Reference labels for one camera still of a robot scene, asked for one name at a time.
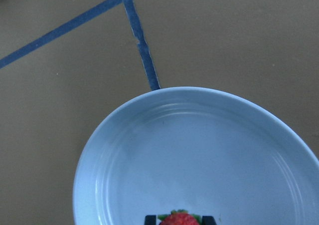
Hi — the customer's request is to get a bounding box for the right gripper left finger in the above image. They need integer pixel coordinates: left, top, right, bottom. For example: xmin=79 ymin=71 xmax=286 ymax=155
xmin=145 ymin=215 xmax=157 ymax=225

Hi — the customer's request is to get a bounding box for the blue plate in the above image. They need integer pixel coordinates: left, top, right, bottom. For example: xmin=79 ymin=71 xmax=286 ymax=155
xmin=73 ymin=87 xmax=319 ymax=225

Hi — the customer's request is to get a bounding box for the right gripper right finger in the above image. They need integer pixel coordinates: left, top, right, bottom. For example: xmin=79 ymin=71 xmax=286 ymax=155
xmin=201 ymin=216 xmax=216 ymax=225

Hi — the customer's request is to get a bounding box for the red strawberry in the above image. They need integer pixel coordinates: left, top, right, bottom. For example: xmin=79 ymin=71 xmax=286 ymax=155
xmin=157 ymin=210 xmax=202 ymax=225

